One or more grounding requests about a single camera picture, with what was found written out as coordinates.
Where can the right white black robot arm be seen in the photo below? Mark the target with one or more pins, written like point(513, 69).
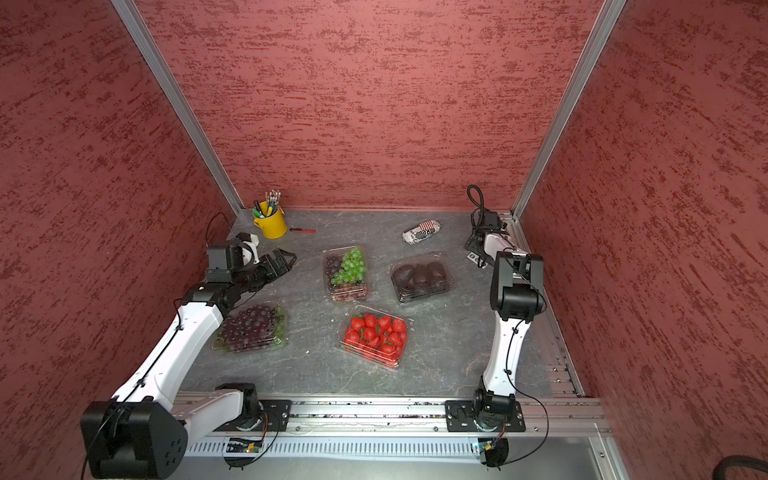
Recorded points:
point(516, 298)

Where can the dark grapes clear box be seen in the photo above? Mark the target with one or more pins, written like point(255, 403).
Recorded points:
point(253, 327)

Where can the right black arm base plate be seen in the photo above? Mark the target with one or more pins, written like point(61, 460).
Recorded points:
point(461, 417)

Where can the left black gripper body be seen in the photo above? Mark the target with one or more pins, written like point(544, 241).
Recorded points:
point(259, 273)

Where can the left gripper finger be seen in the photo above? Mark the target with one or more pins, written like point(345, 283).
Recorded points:
point(272, 273)
point(285, 258)

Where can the front aluminium rail frame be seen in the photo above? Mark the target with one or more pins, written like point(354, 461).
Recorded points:
point(564, 437)

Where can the aluminium corner post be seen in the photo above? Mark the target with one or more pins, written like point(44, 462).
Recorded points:
point(131, 18)
point(600, 32)

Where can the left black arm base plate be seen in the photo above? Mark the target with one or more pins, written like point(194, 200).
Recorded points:
point(265, 416)

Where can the yellow pen cup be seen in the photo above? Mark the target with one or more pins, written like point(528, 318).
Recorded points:
point(273, 227)

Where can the dark plums clear box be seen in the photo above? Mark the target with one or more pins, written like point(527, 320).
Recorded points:
point(421, 277)

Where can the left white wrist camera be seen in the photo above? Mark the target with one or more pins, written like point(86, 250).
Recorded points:
point(248, 244)

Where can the left aluminium corner post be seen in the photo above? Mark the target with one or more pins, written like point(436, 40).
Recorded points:
point(131, 18)

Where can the pens in cup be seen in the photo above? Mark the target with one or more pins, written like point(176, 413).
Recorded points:
point(268, 207)

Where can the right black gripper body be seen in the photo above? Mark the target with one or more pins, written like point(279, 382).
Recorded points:
point(478, 250)

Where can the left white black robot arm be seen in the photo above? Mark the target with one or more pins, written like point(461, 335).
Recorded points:
point(137, 433)

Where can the mixed grapes clear box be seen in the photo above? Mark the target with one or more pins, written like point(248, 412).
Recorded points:
point(345, 273)

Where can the right aluminium corner post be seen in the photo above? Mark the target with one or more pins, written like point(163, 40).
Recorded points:
point(600, 32)

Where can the strawberries clear box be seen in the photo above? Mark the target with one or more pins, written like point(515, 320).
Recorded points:
point(374, 335)

